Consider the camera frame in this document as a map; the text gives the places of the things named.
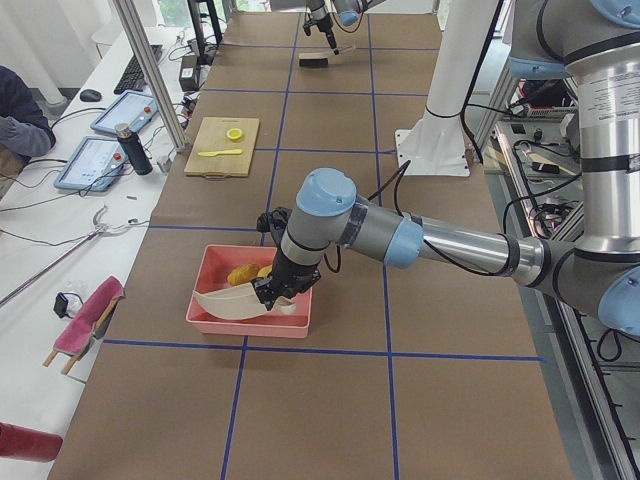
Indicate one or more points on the metal reacher grabber tool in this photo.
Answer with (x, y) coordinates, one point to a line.
(100, 229)

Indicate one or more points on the red cylinder bottle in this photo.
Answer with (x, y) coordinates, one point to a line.
(22, 443)

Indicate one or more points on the brown toy potato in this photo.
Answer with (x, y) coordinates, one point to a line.
(243, 274)

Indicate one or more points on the black keyboard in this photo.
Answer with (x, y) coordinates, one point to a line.
(132, 78)

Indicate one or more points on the yellow toy lemon slice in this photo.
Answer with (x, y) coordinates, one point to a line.
(235, 134)

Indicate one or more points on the beige hand brush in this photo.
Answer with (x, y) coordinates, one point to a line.
(321, 59)

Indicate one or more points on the pink plastic bin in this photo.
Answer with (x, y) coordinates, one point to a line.
(217, 262)

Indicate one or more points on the beige plastic dustpan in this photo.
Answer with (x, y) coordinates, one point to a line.
(240, 303)

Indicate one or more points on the aluminium frame post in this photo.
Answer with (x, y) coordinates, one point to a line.
(141, 49)

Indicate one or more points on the blue teach pendant near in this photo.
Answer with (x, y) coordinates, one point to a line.
(93, 167)

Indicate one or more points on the seated person dark sleeve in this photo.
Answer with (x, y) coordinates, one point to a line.
(25, 131)

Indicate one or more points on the blue teach pendant far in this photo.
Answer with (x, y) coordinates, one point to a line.
(136, 109)

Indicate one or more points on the yellow toy corn cob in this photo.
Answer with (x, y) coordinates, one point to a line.
(264, 271)

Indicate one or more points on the black water bottle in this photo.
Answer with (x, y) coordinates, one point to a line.
(130, 143)

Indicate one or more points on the bamboo cutting board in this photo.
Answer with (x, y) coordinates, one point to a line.
(223, 147)

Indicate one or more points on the black computer mouse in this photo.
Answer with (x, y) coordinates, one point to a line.
(90, 96)

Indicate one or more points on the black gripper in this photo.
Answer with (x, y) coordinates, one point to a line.
(325, 25)
(289, 276)

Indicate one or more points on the blue teach pendant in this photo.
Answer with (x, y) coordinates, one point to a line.
(93, 167)
(136, 109)

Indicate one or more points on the yellow plastic toy knife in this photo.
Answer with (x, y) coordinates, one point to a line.
(211, 154)

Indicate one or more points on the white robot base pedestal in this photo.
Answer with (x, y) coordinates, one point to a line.
(435, 145)

